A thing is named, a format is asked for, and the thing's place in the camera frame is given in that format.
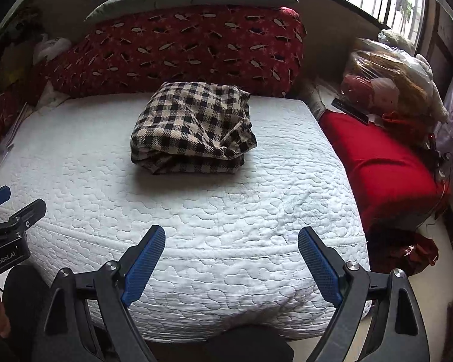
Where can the white plastic bag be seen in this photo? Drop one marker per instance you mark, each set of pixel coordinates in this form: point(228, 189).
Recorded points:
point(53, 49)

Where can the red fish-print quilt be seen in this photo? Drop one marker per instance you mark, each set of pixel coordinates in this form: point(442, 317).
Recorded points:
point(196, 45)

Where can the crumpled red bag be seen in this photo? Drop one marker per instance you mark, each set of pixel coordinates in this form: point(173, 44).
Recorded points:
point(419, 250)

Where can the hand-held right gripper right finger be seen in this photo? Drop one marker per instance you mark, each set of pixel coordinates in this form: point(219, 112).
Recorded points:
point(321, 267)

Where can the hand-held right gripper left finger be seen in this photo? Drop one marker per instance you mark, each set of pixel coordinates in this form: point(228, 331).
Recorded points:
point(143, 267)

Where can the person's dark trousers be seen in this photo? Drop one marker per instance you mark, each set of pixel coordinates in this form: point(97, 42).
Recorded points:
point(249, 347)

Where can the flat black object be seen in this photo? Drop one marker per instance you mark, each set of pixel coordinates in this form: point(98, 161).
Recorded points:
point(349, 110)

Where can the white quilted mattress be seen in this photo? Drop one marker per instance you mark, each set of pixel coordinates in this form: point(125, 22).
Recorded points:
point(211, 215)

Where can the black beige checkered coat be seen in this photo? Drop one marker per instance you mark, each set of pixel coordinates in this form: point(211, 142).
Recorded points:
point(192, 124)

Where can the clear plastic bag of toys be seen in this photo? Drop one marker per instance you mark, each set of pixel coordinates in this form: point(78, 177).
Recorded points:
point(373, 71)

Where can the red patterned cloth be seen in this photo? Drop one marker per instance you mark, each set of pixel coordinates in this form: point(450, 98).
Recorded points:
point(0, 120)

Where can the plain red cushion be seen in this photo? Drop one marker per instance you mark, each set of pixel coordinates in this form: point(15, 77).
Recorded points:
point(381, 166)

